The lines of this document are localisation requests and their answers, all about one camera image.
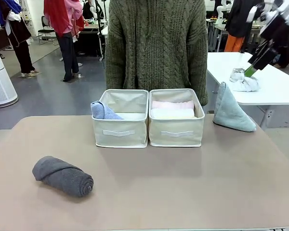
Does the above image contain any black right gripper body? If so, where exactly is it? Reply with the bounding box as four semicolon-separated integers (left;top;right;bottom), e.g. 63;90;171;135
249;47;280;71

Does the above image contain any light teal towel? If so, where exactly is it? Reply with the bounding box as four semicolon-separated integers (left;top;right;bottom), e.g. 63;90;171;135
212;81;257;133

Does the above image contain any cream fabric storage box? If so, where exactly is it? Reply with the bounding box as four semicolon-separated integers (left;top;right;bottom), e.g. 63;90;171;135
91;89;149;148
148;88;205;148

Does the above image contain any light blue towel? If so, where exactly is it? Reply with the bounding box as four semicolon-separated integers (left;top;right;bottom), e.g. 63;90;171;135
90;101;125;120

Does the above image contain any person's right forearm olive sleeve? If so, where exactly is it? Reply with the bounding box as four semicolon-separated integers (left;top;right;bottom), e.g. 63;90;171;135
105;45;126;90

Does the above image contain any person's left forearm olive sleeve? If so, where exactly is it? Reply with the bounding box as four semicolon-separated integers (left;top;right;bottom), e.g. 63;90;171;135
187;55;209;106

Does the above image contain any crumpled white cloth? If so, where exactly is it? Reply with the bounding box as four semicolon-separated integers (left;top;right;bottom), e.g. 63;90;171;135
229;68;261;92

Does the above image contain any white background table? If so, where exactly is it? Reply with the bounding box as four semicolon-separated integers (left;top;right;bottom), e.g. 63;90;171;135
206;51;289;128

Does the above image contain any person in orange trousers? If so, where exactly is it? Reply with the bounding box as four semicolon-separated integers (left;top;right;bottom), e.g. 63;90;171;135
223;0;250;53

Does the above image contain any pink folded towel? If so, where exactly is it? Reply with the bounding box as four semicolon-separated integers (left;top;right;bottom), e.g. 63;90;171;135
151;100;195;110

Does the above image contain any pale yellow folded towel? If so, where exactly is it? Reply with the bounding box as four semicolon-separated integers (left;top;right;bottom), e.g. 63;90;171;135
150;108;197;119

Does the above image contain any person's torso olive knit sweater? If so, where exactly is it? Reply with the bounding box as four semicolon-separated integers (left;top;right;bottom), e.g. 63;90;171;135
107;0;207;91

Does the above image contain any person with red scarf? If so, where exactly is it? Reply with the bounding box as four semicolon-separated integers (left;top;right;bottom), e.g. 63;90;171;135
43;0;85;82

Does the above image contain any black metal chair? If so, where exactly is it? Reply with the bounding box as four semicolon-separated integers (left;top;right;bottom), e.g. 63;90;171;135
38;15;61;46

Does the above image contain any dark grey rolled towel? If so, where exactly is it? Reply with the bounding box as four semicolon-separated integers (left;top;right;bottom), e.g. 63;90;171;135
32;155;94;198

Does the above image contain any person in dark vest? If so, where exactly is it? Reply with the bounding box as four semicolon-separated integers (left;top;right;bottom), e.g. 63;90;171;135
0;0;40;79

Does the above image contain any white cylindrical air purifier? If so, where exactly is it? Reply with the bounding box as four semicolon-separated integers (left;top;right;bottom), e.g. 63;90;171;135
0;40;18;106

